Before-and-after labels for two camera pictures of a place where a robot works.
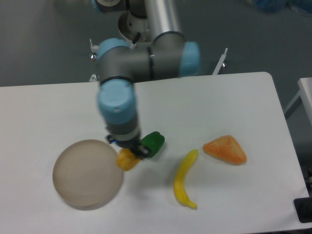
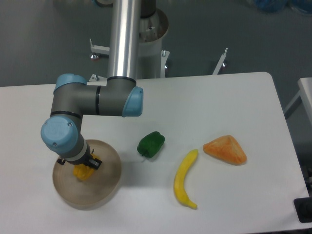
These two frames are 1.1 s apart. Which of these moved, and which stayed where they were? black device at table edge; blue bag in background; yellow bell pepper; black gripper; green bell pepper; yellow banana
Moved: yellow bell pepper; black gripper
Stayed: blue bag in background; yellow banana; black device at table edge; green bell pepper
